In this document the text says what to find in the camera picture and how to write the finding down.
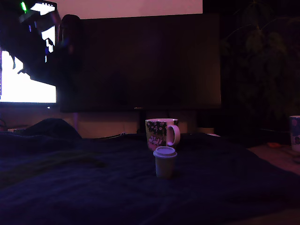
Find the lit computer monitor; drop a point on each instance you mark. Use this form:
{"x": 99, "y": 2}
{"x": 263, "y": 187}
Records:
{"x": 28, "y": 93}

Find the pale mug with dots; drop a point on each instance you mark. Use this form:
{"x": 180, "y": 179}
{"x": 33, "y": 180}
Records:
{"x": 295, "y": 131}

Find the small white flat object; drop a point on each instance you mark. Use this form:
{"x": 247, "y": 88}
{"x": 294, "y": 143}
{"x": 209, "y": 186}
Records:
{"x": 213, "y": 134}

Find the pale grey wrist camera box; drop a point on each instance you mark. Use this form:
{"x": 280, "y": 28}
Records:
{"x": 44, "y": 20}

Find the black monitor stand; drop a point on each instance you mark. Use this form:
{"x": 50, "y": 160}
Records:
{"x": 141, "y": 124}

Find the dark blue table cloth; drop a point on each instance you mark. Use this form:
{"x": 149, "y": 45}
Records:
{"x": 211, "y": 187}

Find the white floral print mug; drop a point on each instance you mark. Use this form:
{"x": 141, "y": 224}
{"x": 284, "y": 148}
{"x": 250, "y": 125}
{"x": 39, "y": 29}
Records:
{"x": 159, "y": 131}

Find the small orange object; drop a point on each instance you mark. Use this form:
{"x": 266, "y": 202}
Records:
{"x": 273, "y": 144}

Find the black headphones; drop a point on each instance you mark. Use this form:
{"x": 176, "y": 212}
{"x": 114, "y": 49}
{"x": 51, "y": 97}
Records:
{"x": 70, "y": 28}

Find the white coffee capsule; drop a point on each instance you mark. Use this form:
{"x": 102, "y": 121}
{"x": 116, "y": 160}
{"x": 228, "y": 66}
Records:
{"x": 164, "y": 164}

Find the small pale flat box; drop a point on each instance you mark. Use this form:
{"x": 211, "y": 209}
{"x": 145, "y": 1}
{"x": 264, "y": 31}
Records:
{"x": 14, "y": 130}

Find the dark wide computer monitor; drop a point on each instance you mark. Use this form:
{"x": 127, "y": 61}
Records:
{"x": 152, "y": 58}

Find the green leafy house plant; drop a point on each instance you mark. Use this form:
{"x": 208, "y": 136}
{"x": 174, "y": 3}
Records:
{"x": 255, "y": 39}

